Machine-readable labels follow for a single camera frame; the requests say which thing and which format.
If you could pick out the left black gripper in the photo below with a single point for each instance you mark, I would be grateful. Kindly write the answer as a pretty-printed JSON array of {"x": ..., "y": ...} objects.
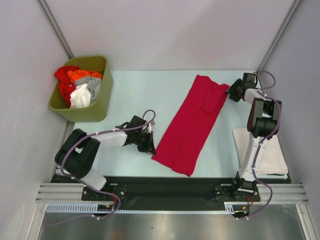
[{"x": 149, "y": 147}]

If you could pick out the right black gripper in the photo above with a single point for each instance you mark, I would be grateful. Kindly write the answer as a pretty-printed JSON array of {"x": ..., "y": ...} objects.
[{"x": 232, "y": 89}]

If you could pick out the crimson red t shirt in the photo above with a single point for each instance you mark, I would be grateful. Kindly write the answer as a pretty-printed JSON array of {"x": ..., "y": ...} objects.
[{"x": 183, "y": 140}]

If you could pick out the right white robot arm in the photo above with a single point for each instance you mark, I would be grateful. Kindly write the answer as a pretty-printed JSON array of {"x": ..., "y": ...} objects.
[{"x": 263, "y": 123}]

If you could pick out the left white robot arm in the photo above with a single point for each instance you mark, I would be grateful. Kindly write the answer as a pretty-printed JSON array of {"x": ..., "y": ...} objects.
[{"x": 78, "y": 153}]

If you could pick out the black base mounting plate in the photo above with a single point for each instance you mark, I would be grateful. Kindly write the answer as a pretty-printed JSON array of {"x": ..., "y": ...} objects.
[{"x": 179, "y": 193}]

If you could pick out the grey t shirt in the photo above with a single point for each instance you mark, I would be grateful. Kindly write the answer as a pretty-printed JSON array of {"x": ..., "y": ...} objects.
[{"x": 93, "y": 84}]

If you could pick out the white t shirt in bin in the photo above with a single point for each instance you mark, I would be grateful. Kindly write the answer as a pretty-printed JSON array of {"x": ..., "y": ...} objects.
[{"x": 80, "y": 97}]

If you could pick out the folded white t shirt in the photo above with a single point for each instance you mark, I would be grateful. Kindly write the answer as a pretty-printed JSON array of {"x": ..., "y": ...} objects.
[{"x": 270, "y": 159}]

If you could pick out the olive green plastic bin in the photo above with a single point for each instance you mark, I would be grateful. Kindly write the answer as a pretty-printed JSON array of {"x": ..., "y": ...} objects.
[{"x": 95, "y": 112}]

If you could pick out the orange t shirt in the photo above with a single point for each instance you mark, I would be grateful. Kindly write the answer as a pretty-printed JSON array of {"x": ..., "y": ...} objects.
[{"x": 78, "y": 74}]

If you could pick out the bright red t shirt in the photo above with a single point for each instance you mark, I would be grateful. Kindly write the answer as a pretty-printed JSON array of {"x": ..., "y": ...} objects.
[{"x": 65, "y": 86}]

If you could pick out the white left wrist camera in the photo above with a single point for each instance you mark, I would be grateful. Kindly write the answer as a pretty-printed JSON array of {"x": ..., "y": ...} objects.
[{"x": 150, "y": 125}]

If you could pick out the left aluminium frame rail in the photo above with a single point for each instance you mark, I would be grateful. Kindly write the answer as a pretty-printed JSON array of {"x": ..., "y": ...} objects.
[{"x": 60, "y": 193}]

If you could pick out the aluminium frame rail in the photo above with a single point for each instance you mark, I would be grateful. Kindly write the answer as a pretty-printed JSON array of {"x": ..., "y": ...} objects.
[
  {"x": 283, "y": 194},
  {"x": 60, "y": 193}
]

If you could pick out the right corner aluminium post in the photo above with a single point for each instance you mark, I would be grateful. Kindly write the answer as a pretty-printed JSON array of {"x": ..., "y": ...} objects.
[{"x": 280, "y": 33}]

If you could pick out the corner aluminium post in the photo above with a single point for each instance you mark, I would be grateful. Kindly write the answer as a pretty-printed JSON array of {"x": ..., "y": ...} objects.
[
  {"x": 47, "y": 12},
  {"x": 280, "y": 33}
]

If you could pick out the white slotted cable duct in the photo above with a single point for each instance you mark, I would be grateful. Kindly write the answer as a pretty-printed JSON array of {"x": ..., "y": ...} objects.
[{"x": 105, "y": 208}]

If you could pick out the right aluminium frame rail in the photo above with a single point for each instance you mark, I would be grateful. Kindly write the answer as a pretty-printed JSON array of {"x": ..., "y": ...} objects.
[{"x": 283, "y": 194}]

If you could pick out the left corner aluminium post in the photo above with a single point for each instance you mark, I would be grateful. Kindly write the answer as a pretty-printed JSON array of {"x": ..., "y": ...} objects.
[{"x": 47, "y": 12}]

